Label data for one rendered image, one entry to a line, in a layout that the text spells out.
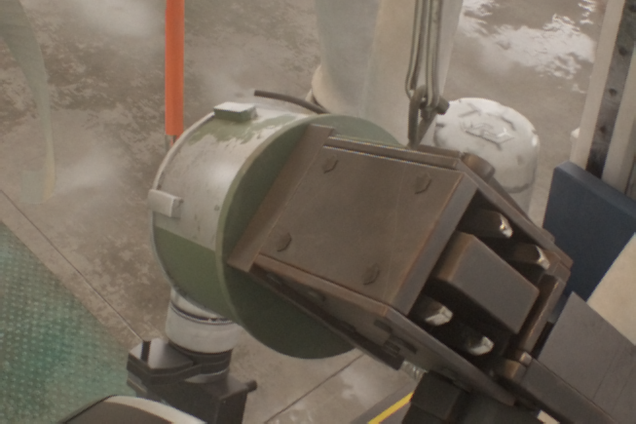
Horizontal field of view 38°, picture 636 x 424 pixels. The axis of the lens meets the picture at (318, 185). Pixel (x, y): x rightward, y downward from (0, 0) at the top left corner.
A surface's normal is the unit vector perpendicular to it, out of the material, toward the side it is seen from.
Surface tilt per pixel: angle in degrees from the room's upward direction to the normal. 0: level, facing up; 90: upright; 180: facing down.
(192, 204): 58
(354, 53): 99
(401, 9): 69
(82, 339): 0
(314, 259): 43
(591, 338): 65
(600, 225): 90
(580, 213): 90
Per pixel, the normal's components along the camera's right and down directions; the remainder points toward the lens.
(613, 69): -0.78, 0.40
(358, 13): 0.00, 0.75
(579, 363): 0.54, 0.14
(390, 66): -0.52, 0.22
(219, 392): 0.19, -0.94
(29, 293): 0.00, -0.77
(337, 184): -0.67, -0.52
